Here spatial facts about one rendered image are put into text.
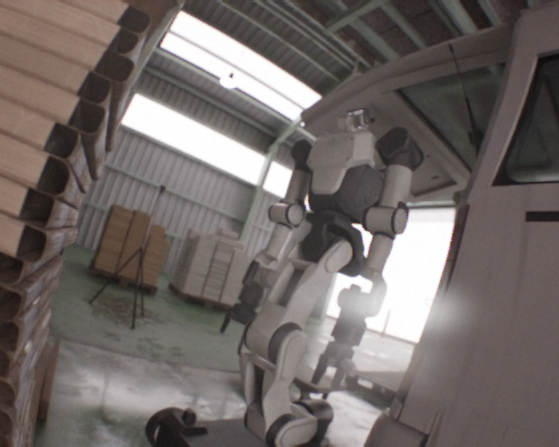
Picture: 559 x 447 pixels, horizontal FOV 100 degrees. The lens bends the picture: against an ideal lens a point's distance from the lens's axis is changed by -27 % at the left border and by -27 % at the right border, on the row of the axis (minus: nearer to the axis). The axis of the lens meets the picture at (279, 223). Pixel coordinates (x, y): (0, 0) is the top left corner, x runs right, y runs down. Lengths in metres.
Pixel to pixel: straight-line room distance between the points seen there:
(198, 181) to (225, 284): 4.91
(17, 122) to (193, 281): 5.25
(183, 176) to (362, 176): 8.99
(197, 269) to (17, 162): 5.23
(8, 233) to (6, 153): 0.10
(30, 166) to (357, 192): 0.92
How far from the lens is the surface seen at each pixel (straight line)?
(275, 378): 0.96
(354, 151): 1.07
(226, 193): 10.30
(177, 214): 9.75
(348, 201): 1.05
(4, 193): 0.44
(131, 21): 0.58
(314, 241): 1.06
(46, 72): 0.48
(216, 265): 5.66
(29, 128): 0.44
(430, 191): 2.47
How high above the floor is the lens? 0.79
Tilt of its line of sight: 10 degrees up
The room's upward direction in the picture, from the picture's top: 17 degrees clockwise
